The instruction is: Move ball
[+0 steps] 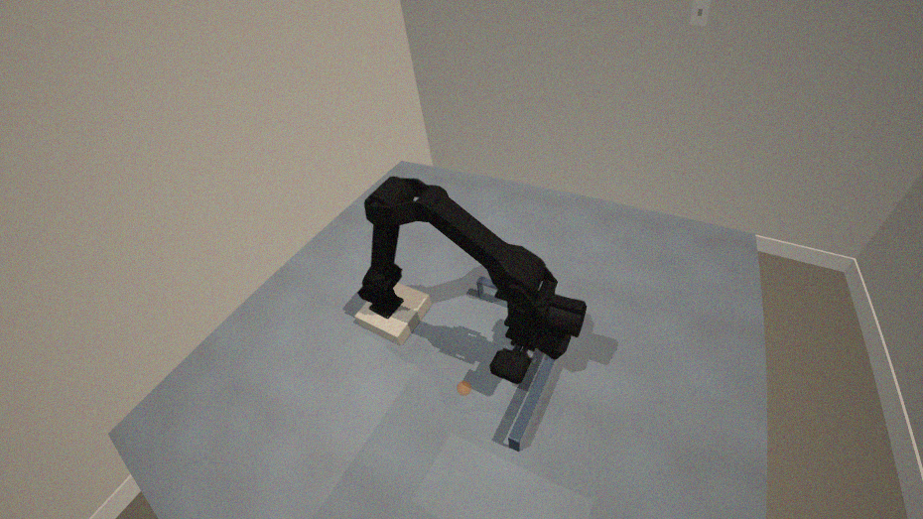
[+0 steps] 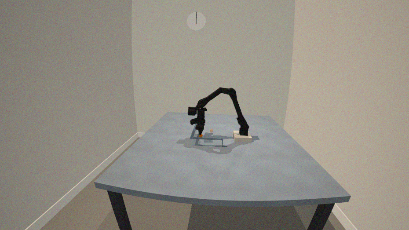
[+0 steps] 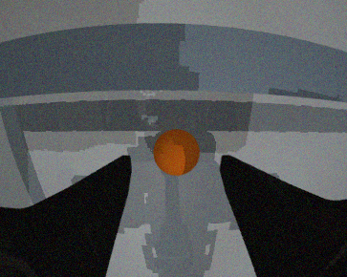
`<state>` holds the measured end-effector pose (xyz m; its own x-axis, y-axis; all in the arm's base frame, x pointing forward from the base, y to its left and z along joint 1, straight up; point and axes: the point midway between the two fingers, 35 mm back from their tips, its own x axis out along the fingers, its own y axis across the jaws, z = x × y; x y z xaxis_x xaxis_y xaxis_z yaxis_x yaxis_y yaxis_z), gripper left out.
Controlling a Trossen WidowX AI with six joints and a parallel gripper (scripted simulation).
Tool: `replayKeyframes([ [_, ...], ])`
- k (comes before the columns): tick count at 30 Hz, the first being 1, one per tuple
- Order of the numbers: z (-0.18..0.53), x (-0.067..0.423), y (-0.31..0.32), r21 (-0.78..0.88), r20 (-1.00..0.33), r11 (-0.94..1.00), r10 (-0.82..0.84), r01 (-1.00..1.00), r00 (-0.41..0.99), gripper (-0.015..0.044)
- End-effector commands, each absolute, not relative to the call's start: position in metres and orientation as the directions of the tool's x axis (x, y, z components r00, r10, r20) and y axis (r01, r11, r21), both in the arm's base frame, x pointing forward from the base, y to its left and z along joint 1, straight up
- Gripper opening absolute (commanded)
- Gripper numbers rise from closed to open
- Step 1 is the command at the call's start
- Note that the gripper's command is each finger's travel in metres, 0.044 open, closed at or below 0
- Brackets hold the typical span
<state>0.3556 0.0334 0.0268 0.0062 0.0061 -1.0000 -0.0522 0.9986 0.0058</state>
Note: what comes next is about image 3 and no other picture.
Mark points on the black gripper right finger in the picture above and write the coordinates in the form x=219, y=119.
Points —
x=288, y=232

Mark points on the orange ball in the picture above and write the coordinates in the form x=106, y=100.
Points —
x=176, y=152

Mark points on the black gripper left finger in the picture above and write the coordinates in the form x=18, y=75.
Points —
x=72, y=233

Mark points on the grey l-shaped low wall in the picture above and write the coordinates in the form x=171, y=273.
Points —
x=18, y=185

